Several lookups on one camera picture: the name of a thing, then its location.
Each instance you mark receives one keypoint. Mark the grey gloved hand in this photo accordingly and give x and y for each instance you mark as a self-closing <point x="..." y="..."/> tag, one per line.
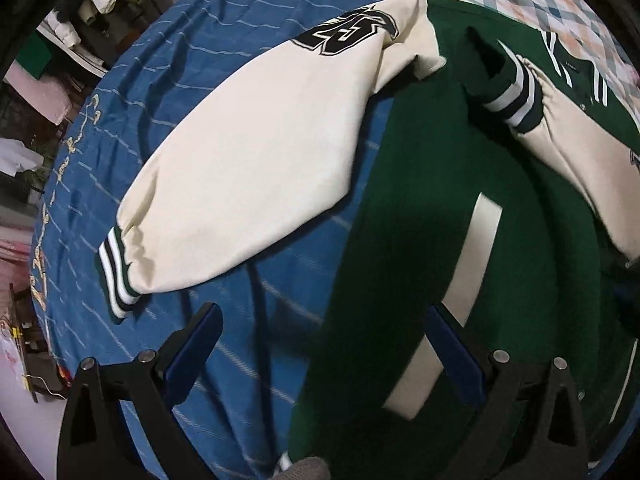
<point x="311" y="468"/>

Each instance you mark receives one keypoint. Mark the green white varsity jacket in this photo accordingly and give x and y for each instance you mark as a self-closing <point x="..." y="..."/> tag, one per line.
<point x="506" y="187"/>

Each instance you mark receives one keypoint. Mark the blue striped bed sheet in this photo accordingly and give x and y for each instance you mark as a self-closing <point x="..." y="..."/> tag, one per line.
<point x="222" y="159"/>

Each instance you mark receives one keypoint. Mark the clothes rack with garments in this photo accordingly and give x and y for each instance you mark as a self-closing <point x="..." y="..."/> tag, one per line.
<point x="28" y="27"/>

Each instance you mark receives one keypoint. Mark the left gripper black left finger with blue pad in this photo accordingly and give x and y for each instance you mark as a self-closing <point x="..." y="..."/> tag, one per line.
<point x="95" y="441"/>

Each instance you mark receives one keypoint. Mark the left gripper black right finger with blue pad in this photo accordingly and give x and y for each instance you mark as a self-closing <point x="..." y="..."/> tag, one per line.
<point x="528" y="421"/>

